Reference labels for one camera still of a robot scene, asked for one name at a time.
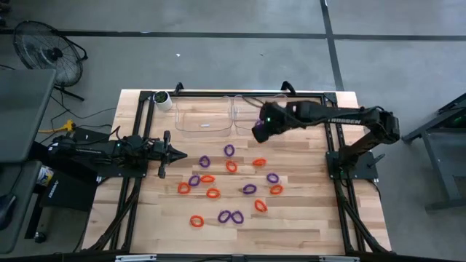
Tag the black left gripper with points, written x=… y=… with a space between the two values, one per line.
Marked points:
x=160 y=151

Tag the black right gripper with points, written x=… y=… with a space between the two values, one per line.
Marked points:
x=276 y=114

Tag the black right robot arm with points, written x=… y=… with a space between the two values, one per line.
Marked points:
x=364 y=116

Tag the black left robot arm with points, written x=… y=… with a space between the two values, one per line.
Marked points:
x=91 y=151

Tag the clear plastic bin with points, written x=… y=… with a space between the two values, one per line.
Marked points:
x=196 y=109
x=244 y=109

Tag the black table clamp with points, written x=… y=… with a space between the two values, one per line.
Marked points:
x=288 y=86
x=178 y=88

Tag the white pot with plant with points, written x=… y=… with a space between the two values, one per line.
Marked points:
x=164 y=105

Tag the black power supply box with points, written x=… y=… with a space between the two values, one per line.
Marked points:
x=91 y=134

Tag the black Trossen controller box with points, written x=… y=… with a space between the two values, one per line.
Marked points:
x=69 y=191

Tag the yellow power plug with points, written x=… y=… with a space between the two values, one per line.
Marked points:
x=67 y=126

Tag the white yellow blue can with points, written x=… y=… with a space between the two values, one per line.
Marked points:
x=44 y=175

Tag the black floor fan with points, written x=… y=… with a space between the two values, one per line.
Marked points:
x=54 y=54

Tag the black caster wheel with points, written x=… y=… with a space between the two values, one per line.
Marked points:
x=39 y=237

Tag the dark grey desk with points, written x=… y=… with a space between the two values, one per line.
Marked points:
x=22 y=109

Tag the black metal stand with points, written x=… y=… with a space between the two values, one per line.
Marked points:
x=440 y=171

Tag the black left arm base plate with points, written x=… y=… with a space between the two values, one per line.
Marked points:
x=120 y=173

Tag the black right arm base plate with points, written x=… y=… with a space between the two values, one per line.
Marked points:
x=364 y=163

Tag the silver metal bracket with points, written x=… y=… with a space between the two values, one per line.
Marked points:
x=135 y=258
x=338 y=259

